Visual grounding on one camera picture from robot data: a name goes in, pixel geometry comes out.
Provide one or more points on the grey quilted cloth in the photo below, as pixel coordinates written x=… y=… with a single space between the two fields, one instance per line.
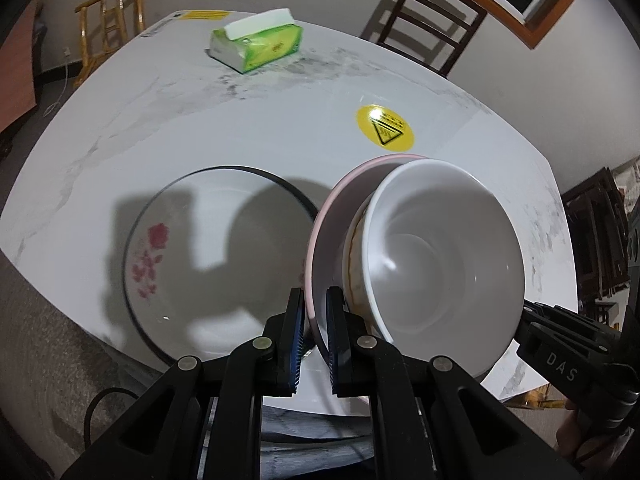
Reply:
x=310 y=425

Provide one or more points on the white bowl with yellow print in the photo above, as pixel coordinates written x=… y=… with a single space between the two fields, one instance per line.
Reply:
x=354 y=260

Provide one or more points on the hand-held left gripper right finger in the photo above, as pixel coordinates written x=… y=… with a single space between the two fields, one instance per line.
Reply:
x=332 y=345

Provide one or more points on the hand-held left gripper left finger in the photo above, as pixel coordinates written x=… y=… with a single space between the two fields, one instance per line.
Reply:
x=297 y=345

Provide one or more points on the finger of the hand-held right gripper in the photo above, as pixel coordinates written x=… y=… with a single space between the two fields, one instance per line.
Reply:
x=537 y=310

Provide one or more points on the white bowl with blue print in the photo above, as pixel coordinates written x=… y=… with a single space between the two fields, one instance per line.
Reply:
x=440 y=260

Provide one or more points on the orange cloth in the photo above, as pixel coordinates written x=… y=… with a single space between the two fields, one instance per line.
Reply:
x=20 y=70

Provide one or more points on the pink bowl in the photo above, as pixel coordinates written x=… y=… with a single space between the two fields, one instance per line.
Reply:
x=330 y=240

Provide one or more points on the white plate red flowers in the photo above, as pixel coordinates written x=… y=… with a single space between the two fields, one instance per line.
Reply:
x=141 y=330

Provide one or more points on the stack of newspapers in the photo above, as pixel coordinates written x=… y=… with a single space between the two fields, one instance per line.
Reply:
x=630 y=175

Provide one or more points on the round yellow warning sticker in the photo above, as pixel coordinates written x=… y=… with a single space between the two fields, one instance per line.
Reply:
x=385 y=127

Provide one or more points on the yellow rectangular label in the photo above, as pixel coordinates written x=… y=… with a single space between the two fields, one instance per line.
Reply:
x=205 y=15

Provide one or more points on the dark wooden carved chair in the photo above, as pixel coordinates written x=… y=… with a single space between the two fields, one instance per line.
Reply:
x=595 y=220

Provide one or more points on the green tissue pack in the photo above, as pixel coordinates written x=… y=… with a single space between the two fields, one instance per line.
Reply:
x=265 y=47

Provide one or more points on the wooden framed window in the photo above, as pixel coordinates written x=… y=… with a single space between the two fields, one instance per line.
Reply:
x=557 y=10

